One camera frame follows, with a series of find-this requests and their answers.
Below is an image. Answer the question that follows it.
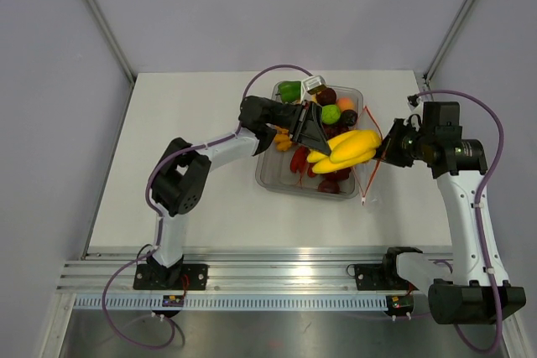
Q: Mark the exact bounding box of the red apple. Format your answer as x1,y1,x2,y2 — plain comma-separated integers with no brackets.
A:
332,168,352,182

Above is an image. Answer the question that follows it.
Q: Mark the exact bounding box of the dark red fruit at edge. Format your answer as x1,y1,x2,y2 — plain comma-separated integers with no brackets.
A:
315,87,337,106

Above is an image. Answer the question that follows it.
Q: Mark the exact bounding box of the white slotted cable duct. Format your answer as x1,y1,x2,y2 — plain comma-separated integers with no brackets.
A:
74,293,388,312

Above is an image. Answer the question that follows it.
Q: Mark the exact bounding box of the light green wrinkled fruit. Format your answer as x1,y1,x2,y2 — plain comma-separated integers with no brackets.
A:
321,104,341,125

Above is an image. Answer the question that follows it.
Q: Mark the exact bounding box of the yellow ginger root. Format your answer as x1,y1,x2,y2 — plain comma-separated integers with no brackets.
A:
274,132,293,152

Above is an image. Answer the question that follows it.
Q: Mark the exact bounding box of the left aluminium frame post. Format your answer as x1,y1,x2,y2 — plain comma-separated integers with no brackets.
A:
60,0,136,86

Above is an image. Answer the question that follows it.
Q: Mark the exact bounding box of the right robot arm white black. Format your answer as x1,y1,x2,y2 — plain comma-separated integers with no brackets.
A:
352,101,526,325

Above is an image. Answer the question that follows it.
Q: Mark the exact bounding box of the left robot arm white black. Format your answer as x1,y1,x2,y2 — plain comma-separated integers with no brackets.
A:
133,96,331,291

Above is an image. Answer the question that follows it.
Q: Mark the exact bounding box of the yellow banana bunch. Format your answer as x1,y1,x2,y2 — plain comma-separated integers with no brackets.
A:
307,130,382,174

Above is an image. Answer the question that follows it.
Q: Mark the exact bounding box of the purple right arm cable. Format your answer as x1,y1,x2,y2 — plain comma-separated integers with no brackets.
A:
414,89,511,353

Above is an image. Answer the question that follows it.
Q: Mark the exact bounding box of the right aluminium frame post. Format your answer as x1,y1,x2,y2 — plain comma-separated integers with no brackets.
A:
422,0,478,89

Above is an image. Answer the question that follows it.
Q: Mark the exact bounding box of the orange peach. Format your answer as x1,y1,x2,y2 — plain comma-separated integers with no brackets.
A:
336,97,356,112

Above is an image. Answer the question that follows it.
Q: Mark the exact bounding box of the clear zip bag orange zipper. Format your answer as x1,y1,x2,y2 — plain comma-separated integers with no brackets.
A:
350,105,385,210

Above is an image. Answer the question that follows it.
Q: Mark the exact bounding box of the red crayfish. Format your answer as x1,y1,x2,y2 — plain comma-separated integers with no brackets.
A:
289,146,316,188

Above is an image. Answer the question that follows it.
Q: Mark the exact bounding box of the aluminium mounting rail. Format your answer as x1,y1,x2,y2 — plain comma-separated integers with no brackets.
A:
56,248,515,294

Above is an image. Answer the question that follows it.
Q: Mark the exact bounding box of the black shiny fruit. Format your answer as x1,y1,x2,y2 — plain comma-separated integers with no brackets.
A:
340,109,358,127

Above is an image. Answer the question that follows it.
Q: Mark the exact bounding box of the dark red grape bunch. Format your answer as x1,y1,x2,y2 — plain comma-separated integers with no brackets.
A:
323,124,350,139

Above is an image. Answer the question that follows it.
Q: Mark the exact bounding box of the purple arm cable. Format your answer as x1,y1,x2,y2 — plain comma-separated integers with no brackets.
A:
102,64,314,349
414,89,511,353

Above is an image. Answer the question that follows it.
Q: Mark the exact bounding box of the clear plastic food bin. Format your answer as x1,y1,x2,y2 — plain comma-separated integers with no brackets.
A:
256,84,365,204

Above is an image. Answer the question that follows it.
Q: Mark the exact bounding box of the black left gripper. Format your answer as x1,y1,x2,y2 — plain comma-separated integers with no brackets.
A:
267,101,333,156

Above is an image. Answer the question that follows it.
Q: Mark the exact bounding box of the green bell pepper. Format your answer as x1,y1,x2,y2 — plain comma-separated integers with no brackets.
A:
277,80,302,104

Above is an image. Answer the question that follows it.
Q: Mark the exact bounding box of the aluminium frame post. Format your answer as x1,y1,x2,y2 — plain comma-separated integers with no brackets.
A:
60,0,136,86
422,0,478,89

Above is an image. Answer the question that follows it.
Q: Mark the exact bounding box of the dark red round fruit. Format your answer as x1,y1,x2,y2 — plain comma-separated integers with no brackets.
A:
317,179,341,195

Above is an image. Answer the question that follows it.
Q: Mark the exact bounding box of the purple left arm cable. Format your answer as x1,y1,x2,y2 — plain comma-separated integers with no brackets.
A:
102,64,314,349

